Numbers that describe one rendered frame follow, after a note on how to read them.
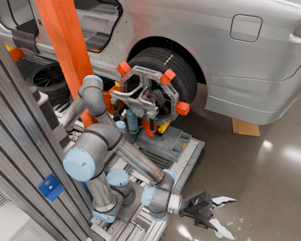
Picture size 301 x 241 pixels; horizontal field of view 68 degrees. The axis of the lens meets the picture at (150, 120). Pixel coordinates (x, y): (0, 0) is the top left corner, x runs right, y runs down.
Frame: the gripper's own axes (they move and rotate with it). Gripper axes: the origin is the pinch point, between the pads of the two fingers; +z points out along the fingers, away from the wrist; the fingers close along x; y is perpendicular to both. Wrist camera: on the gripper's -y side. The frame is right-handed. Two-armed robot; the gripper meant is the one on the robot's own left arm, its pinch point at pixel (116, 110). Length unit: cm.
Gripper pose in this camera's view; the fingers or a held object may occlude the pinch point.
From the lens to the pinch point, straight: 187.5
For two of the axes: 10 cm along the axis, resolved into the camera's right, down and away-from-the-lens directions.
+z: -2.5, -6.8, 6.9
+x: 9.7, -2.2, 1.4
